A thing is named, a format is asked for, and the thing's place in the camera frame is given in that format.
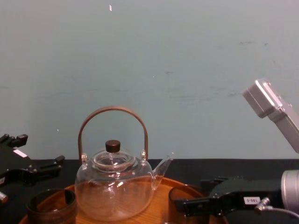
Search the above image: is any dark smoked glass cup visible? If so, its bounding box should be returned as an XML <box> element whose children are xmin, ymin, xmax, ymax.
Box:
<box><xmin>26</xmin><ymin>188</ymin><xmax>78</xmax><ymax>224</ymax></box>
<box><xmin>168</xmin><ymin>185</ymin><xmax>211</xmax><ymax>219</ymax></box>

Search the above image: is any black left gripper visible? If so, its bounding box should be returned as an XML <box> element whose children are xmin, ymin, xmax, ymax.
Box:
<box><xmin>0</xmin><ymin>133</ymin><xmax>66</xmax><ymax>188</ymax></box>

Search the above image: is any glass teapot lid, dark knob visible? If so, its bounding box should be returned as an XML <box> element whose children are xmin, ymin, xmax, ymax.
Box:
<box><xmin>93</xmin><ymin>140</ymin><xmax>136</xmax><ymax>171</ymax></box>

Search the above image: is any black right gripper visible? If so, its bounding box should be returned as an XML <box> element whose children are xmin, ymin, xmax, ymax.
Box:
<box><xmin>174</xmin><ymin>176</ymin><xmax>284</xmax><ymax>217</ymax></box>

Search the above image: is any right gripper cable silver plug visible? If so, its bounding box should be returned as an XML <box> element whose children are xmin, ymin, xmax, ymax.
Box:
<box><xmin>254</xmin><ymin>197</ymin><xmax>299</xmax><ymax>219</ymax></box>

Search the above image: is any round wooden tray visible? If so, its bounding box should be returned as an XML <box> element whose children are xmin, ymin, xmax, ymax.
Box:
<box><xmin>18</xmin><ymin>176</ymin><xmax>230</xmax><ymax>224</ymax></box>

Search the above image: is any glass teapot with wooden handle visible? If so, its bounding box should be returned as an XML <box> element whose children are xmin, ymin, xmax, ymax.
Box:
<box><xmin>74</xmin><ymin>106</ymin><xmax>174</xmax><ymax>221</ymax></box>

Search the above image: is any black table cloth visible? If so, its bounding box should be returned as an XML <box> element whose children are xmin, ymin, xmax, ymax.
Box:
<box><xmin>0</xmin><ymin>158</ymin><xmax>299</xmax><ymax>224</ymax></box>

